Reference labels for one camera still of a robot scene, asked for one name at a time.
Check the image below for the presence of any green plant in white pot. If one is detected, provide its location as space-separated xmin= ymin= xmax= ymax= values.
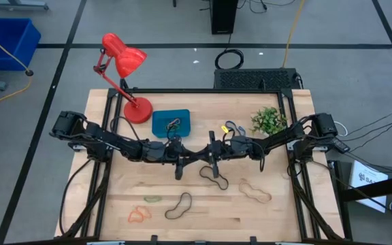
xmin=250 ymin=106 xmax=288 ymax=136

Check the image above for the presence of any black power cable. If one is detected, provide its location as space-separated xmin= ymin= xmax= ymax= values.
xmin=59 ymin=158 xmax=93 ymax=235

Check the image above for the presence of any beige rubber band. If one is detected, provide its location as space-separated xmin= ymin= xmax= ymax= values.
xmin=238 ymin=178 xmax=273 ymax=204

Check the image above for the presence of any white paper sheet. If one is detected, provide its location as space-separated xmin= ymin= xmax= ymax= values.
xmin=348 ymin=159 xmax=389 ymax=214

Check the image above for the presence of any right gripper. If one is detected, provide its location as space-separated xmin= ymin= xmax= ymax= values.
xmin=197 ymin=131 xmax=219 ymax=180

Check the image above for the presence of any black bar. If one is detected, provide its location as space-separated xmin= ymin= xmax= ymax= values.
xmin=340 ymin=174 xmax=392 ymax=202

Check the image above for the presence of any blue plastic bin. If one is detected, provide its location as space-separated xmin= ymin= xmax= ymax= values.
xmin=151 ymin=109 xmax=192 ymax=139

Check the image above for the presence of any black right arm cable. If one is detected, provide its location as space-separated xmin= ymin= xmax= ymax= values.
xmin=250 ymin=139 xmax=267 ymax=173

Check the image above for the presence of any blue rubber band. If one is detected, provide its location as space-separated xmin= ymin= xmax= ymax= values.
xmin=225 ymin=120 xmax=246 ymax=137

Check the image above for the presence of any black perforated case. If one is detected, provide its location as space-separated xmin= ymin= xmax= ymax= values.
xmin=213 ymin=67 xmax=299 ymax=91

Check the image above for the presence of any coiled black cable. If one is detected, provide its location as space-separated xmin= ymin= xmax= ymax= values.
xmin=214 ymin=48 xmax=245 ymax=71

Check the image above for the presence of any blue plastic tote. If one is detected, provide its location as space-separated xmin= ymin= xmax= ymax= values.
xmin=0 ymin=18 xmax=42 ymax=72

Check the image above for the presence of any black computer tower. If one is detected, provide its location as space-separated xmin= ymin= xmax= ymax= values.
xmin=210 ymin=0 xmax=239 ymax=35

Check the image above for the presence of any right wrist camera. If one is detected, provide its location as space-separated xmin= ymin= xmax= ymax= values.
xmin=216 ymin=140 xmax=233 ymax=159

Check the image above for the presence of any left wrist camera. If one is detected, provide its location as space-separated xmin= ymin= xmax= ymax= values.
xmin=165 ymin=138 xmax=183 ymax=158

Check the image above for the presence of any yellow hanging cable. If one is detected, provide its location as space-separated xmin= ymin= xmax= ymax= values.
xmin=282 ymin=0 xmax=306 ymax=69

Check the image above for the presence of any black power adapter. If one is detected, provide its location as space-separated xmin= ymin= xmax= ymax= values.
xmin=331 ymin=137 xmax=351 ymax=154

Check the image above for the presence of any thin orange rubber band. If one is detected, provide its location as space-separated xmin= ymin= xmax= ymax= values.
xmin=128 ymin=210 xmax=145 ymax=224
xmin=135 ymin=205 xmax=153 ymax=221

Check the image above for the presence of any red desk lamp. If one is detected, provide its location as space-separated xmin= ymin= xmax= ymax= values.
xmin=93 ymin=33 xmax=154 ymax=125

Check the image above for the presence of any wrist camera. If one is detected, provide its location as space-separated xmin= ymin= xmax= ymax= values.
xmin=165 ymin=138 xmax=183 ymax=158
xmin=216 ymin=140 xmax=233 ymax=159

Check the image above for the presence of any yellow floor cable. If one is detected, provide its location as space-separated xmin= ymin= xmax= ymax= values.
xmin=0 ymin=25 xmax=34 ymax=108

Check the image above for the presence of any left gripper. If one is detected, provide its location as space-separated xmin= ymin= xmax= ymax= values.
xmin=174 ymin=135 xmax=203 ymax=181

